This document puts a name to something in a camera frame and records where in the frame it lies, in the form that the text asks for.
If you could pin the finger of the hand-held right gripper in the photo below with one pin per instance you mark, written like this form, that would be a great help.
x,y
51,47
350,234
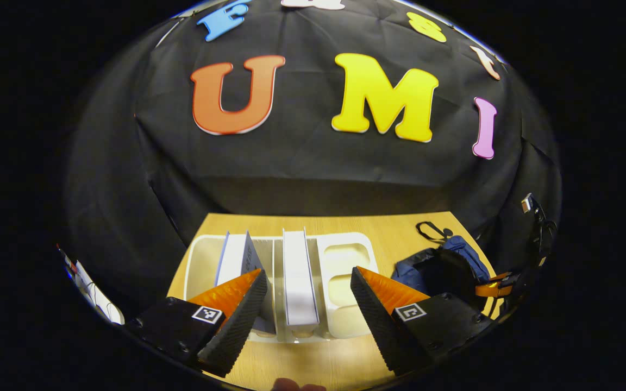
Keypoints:
x,y
492,287

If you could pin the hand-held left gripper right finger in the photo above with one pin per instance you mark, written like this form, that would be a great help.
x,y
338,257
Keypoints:
x,y
378,326

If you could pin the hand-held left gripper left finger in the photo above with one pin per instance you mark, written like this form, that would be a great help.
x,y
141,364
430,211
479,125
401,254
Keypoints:
x,y
239,326

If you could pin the blue schoolbag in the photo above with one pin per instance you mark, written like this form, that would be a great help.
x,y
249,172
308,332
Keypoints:
x,y
411,274

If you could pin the white bookshelf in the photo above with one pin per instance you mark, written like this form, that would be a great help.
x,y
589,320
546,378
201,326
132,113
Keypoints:
x,y
345,260

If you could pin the plain white book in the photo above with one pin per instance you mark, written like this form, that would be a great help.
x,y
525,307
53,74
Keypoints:
x,y
299,282

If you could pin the white desk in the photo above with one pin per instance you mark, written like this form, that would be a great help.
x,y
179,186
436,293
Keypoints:
x,y
95,296

